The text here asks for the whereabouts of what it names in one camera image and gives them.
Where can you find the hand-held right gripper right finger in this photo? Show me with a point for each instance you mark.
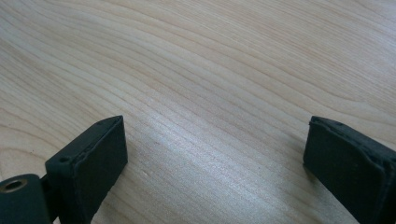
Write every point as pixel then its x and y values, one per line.
pixel 348 174

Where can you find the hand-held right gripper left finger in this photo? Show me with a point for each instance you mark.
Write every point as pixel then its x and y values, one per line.
pixel 90 174

